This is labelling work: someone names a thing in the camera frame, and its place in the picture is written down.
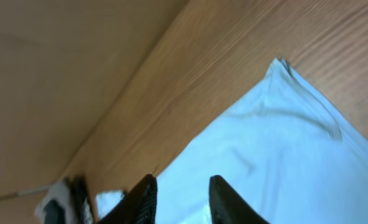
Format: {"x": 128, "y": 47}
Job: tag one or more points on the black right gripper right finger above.
{"x": 228, "y": 207}

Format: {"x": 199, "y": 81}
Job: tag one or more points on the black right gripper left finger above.
{"x": 137, "y": 207}

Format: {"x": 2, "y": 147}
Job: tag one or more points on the light blue printed t-shirt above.
{"x": 284, "y": 148}

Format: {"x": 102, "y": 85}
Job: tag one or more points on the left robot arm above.
{"x": 66, "y": 202}

